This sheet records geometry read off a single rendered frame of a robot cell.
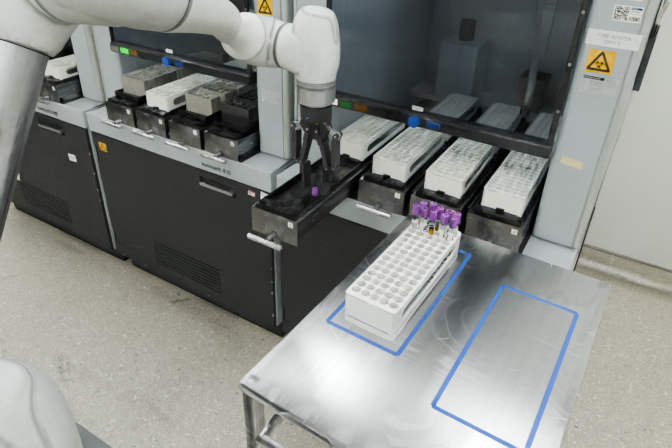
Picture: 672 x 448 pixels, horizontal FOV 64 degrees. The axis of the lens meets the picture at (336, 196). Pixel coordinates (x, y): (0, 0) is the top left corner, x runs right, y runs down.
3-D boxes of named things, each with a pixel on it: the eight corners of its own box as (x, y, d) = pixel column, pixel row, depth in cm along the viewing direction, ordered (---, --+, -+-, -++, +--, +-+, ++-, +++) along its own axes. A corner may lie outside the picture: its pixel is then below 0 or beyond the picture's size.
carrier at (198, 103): (217, 115, 176) (215, 98, 173) (212, 117, 174) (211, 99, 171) (190, 108, 181) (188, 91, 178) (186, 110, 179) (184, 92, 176)
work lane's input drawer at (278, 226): (376, 137, 186) (378, 112, 181) (413, 146, 180) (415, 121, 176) (240, 238, 132) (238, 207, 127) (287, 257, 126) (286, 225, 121)
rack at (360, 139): (377, 123, 179) (379, 105, 176) (405, 130, 175) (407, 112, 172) (331, 156, 157) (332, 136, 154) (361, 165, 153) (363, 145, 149)
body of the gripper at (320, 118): (340, 101, 126) (339, 137, 131) (309, 93, 129) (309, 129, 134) (323, 111, 120) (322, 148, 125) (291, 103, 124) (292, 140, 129)
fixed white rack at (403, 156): (414, 139, 169) (416, 120, 166) (444, 147, 165) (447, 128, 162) (370, 176, 147) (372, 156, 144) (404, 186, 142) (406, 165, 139)
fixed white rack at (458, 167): (460, 151, 163) (463, 132, 159) (493, 159, 158) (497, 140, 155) (422, 192, 140) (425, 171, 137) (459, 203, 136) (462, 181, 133)
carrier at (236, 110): (254, 126, 169) (253, 108, 166) (250, 128, 168) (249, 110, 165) (225, 118, 174) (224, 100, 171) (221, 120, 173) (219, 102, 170)
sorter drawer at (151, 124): (260, 78, 236) (259, 58, 232) (286, 84, 230) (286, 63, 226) (127, 134, 182) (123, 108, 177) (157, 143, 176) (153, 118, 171)
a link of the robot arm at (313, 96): (310, 69, 127) (310, 93, 130) (288, 80, 120) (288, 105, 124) (343, 76, 123) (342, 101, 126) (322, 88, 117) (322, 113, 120)
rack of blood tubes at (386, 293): (415, 240, 118) (418, 216, 115) (457, 256, 114) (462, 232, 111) (342, 318, 97) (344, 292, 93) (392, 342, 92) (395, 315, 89)
